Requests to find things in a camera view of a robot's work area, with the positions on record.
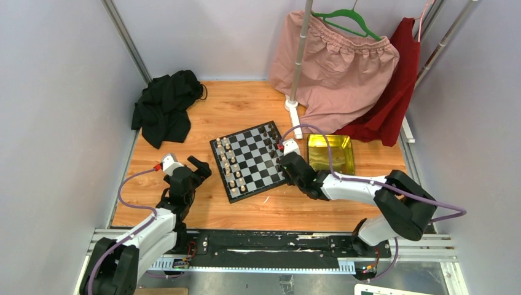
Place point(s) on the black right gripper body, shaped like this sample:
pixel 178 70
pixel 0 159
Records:
pixel 291 181

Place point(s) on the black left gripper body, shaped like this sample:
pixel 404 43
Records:
pixel 196 180

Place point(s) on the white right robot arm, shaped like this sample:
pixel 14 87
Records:
pixel 405 207

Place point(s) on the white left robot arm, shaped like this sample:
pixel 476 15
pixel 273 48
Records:
pixel 116 264

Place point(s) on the white bishop piece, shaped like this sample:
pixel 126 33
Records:
pixel 222 156

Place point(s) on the white rook piece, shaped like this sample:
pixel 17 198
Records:
pixel 232 187

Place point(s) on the black white chessboard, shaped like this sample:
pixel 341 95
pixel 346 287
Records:
pixel 259 171

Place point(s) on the gold metal tin tray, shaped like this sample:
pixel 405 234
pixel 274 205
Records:
pixel 342 158

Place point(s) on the white rack stand base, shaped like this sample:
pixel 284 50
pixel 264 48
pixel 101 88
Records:
pixel 291 107

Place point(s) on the black cloth garment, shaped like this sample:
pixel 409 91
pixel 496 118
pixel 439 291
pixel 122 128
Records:
pixel 161 111

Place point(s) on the red cloth garment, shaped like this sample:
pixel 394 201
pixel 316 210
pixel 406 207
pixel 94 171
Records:
pixel 383 122

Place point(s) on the pink cloth garment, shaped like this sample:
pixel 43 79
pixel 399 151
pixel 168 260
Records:
pixel 341 76

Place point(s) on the silver rack pole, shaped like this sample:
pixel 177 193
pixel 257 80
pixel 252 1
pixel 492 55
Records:
pixel 300 52

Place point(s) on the green clothes hanger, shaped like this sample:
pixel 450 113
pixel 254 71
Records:
pixel 348 20

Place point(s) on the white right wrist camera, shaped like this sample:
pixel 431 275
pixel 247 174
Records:
pixel 289 146

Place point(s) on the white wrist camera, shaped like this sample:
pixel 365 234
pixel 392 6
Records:
pixel 289 146
pixel 168 164

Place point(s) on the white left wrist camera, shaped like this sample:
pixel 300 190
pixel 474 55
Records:
pixel 168 164

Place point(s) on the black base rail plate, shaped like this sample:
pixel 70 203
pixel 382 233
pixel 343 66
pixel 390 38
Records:
pixel 256 249

